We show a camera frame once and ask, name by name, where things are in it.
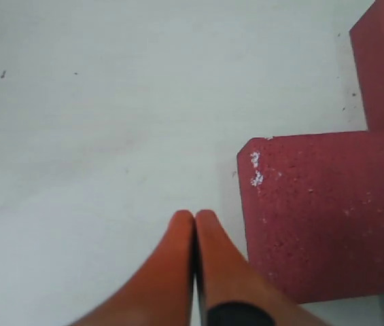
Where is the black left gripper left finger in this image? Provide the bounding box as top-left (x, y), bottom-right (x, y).
top-left (73, 210), bottom-right (195, 325)

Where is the orange tipped left gripper right finger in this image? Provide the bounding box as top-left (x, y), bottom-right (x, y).
top-left (196, 210), bottom-right (326, 325)

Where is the red brick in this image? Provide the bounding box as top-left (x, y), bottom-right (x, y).
top-left (349, 1), bottom-right (384, 130)
top-left (237, 130), bottom-right (384, 304)

